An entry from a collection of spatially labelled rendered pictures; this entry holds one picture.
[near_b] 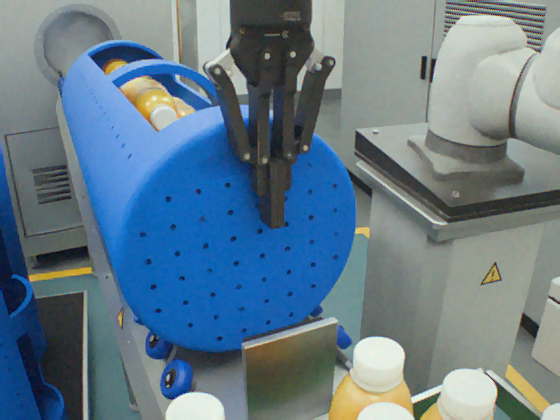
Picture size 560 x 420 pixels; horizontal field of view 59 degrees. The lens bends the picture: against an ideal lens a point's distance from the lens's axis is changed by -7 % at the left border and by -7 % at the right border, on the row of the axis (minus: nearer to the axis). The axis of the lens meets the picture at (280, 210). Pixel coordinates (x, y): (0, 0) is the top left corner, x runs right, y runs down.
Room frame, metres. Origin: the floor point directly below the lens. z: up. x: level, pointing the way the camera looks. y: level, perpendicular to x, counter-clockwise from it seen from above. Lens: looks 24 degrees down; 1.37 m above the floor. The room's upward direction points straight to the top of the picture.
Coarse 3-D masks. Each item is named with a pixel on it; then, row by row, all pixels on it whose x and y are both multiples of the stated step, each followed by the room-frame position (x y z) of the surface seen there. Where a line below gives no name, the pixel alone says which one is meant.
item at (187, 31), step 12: (180, 0) 1.87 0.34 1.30; (192, 0) 1.89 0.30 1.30; (180, 12) 1.87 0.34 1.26; (192, 12) 1.89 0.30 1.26; (180, 24) 1.87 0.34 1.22; (192, 24) 1.89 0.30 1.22; (180, 36) 1.88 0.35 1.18; (192, 36) 1.88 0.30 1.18; (180, 48) 1.88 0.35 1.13; (192, 48) 1.88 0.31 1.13; (180, 60) 1.89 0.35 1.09; (192, 60) 1.88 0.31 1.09; (192, 84) 1.88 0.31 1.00
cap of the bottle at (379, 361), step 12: (360, 348) 0.32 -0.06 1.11; (372, 348) 0.32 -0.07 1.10; (384, 348) 0.32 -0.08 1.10; (396, 348) 0.32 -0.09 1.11; (360, 360) 0.31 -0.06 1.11; (372, 360) 0.31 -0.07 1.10; (384, 360) 0.30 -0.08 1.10; (396, 360) 0.30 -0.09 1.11; (360, 372) 0.30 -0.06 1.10; (372, 372) 0.30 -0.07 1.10; (384, 372) 0.30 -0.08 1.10; (396, 372) 0.30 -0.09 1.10; (372, 384) 0.30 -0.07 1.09; (384, 384) 0.30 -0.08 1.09
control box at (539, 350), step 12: (552, 288) 0.42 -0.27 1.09; (552, 300) 0.42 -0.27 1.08; (552, 312) 0.41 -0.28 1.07; (540, 324) 0.42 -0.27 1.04; (552, 324) 0.41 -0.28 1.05; (540, 336) 0.42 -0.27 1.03; (552, 336) 0.40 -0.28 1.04; (540, 348) 0.41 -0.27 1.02; (552, 348) 0.40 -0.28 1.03; (540, 360) 0.41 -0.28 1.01; (552, 360) 0.40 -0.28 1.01; (552, 372) 0.39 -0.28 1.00
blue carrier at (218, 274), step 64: (128, 64) 0.91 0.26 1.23; (128, 128) 0.60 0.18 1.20; (192, 128) 0.51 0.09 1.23; (128, 192) 0.47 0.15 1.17; (192, 192) 0.48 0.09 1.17; (320, 192) 0.54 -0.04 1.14; (128, 256) 0.45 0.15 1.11; (192, 256) 0.48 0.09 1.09; (256, 256) 0.51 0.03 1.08; (320, 256) 0.55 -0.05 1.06; (192, 320) 0.48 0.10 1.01; (256, 320) 0.51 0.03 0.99
